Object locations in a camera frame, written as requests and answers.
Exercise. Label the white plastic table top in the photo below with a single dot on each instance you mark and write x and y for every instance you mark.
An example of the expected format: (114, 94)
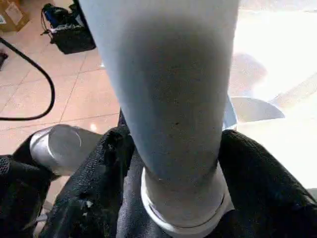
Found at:
(272, 62)

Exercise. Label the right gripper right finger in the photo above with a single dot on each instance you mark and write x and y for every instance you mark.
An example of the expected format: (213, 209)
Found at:
(267, 193)

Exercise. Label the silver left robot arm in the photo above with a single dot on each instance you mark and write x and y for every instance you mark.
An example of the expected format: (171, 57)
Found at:
(62, 148)

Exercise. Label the brown cardboard box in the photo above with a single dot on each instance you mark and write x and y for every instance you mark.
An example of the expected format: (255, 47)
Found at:
(12, 17)

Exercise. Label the black floor equipment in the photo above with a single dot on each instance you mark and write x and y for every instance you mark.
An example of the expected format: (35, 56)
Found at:
(71, 37)

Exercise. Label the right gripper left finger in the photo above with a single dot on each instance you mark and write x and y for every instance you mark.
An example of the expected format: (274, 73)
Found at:
(94, 186)

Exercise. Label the white plastic table leg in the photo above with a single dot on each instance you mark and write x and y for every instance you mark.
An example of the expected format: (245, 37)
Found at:
(168, 99)

